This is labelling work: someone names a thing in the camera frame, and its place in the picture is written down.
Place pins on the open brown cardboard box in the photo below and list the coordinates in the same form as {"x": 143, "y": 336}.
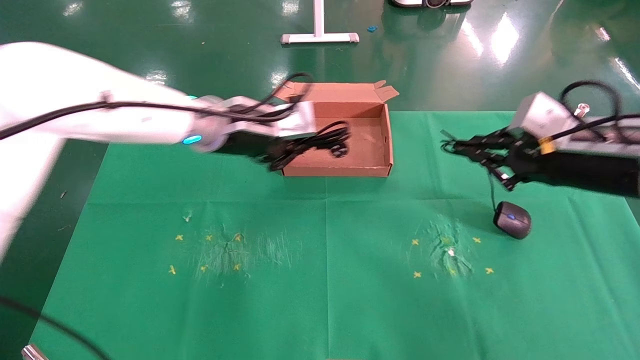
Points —
{"x": 370, "y": 107}

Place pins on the white floor stand base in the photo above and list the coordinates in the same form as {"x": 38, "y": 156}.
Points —
{"x": 320, "y": 36}

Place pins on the black wheeled machine base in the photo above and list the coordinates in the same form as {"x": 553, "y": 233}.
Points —
{"x": 430, "y": 2}

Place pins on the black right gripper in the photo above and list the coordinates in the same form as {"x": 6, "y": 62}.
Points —
{"x": 585, "y": 172}

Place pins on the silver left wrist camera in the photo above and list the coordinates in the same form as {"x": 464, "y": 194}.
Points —
{"x": 297, "y": 122}

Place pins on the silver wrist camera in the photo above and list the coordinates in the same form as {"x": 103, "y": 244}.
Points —
{"x": 542, "y": 117}
{"x": 297, "y": 122}

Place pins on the green table cloth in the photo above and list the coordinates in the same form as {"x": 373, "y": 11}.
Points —
{"x": 325, "y": 280}

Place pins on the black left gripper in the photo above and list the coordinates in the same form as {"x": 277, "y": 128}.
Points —
{"x": 247, "y": 145}

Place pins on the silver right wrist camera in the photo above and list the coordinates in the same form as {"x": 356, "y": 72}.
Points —
{"x": 542, "y": 117}

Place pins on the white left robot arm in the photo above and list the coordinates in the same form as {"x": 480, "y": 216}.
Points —
{"x": 75, "y": 85}

